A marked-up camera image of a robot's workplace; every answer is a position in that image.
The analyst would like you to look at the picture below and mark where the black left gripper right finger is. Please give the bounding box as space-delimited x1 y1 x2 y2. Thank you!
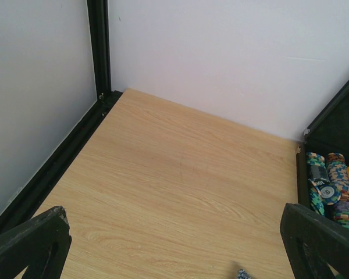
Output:
280 203 349 278

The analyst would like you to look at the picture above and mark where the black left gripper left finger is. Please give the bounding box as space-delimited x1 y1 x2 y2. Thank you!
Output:
0 206 72 278

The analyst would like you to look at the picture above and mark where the blue patterned card deck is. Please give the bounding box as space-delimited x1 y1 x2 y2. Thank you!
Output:
236 269 252 279

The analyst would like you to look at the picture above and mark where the chip row in case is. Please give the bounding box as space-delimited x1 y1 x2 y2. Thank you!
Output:
305 152 329 216
326 152 349 229

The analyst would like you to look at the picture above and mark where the loose grey blue chip in case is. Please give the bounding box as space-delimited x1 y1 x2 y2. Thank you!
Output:
319 184 341 205

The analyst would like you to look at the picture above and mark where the leftmost chip row in case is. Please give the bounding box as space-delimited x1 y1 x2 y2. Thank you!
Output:
305 152 329 216

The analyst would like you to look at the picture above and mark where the black poker chip case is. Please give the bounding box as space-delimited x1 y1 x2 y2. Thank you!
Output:
296 80 349 222

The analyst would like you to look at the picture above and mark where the black aluminium frame post left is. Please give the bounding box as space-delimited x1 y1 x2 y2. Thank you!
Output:
0 1 112 233

